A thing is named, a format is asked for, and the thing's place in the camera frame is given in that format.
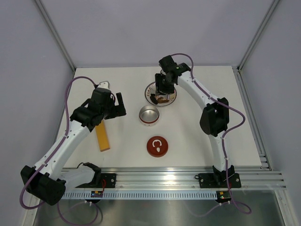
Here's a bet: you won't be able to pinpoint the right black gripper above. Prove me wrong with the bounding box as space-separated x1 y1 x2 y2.
155 73 174 97

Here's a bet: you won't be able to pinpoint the black seaweed piece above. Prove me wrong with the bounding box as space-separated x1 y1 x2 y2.
150 94 158 105

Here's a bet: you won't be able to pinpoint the metal food tongs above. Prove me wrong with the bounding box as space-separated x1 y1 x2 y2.
160 94 173 101

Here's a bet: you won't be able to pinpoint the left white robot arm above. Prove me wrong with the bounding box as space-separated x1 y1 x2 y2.
21 88 126 206

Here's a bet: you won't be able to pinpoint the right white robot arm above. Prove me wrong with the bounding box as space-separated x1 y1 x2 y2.
155 55 235 186

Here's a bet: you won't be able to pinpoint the steel lunch box bowl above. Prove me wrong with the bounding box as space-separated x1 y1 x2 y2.
138 105 160 127

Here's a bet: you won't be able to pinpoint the red lunch box lid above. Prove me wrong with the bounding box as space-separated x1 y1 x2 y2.
146 136 168 158

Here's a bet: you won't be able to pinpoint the white patterned plate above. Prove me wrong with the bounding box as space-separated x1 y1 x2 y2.
144 82 177 107

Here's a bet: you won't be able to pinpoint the brown fried food piece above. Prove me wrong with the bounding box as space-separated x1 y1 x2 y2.
157 97 169 104

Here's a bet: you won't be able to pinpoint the yellow wooden block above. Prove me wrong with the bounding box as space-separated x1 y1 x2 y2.
95 122 110 152

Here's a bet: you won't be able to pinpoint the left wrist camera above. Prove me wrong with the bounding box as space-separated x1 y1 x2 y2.
98 81 110 90

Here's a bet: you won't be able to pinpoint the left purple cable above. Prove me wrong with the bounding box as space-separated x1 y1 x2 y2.
19 75 104 223

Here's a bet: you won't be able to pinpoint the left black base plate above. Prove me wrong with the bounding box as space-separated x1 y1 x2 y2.
77 173 117 188

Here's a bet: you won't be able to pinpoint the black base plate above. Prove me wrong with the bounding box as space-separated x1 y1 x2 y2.
194 173 242 188
77 173 117 188

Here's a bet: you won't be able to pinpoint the perforated cable tray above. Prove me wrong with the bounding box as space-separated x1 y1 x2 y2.
62 190 217 200

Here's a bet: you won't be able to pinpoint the right side aluminium rail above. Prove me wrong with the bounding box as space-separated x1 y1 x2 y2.
232 66 273 171

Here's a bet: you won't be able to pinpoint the aluminium rail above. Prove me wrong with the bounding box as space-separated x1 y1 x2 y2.
232 66 273 171
63 166 287 191

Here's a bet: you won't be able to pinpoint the left aluminium frame post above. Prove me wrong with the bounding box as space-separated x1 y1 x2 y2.
33 0 76 73

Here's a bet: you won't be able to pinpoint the aluminium frame post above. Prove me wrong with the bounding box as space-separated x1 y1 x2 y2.
237 0 281 72
33 0 76 73

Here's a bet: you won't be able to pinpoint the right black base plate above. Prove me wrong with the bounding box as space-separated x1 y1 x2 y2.
194 173 242 188

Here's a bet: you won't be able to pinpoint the aluminium front rail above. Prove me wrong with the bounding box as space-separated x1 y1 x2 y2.
63 166 287 191

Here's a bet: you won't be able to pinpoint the right aluminium frame post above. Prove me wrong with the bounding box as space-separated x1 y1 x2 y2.
237 0 281 72

